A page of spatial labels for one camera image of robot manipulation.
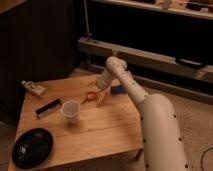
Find shelf with items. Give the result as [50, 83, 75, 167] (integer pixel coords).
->
[91, 0, 213, 21]

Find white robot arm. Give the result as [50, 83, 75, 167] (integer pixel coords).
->
[94, 56, 189, 171]

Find vertical metal pole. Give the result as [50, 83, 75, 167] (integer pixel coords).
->
[83, 0, 91, 41]

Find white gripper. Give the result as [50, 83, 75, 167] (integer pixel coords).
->
[87, 69, 114, 106]

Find long grey metal beam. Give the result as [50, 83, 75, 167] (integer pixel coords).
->
[78, 37, 213, 84]

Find black and silver rectangular block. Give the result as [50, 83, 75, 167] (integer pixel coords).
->
[35, 99, 62, 118]

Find wooden table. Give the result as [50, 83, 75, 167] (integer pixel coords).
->
[17, 75, 143, 169]

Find white tube bottle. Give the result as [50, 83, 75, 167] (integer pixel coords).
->
[21, 80, 46, 98]

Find white plastic cup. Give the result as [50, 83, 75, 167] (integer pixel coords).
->
[61, 100, 80, 123]

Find black ceramic bowl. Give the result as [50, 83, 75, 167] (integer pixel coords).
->
[12, 128, 54, 169]

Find black handle on beam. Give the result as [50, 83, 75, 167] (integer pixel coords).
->
[175, 58, 206, 69]

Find blue toy object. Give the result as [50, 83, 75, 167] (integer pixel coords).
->
[110, 85, 126, 95]

